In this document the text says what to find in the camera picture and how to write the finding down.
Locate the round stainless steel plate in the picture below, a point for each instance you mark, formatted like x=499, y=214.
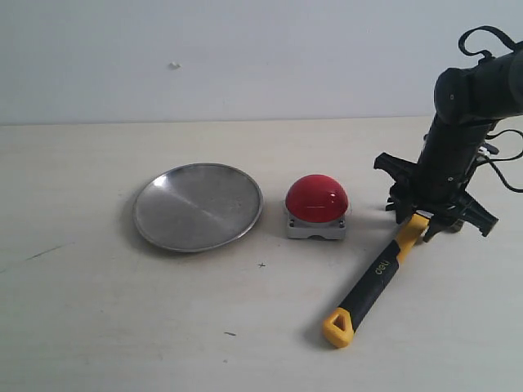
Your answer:
x=197, y=207

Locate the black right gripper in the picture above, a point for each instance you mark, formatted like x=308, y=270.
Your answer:
x=437, y=182

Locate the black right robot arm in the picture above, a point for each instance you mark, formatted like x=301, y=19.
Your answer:
x=469, y=104

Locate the yellow black claw hammer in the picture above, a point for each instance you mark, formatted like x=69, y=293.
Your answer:
x=340, y=326

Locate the red dome push button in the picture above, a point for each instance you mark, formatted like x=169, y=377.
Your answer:
x=316, y=206

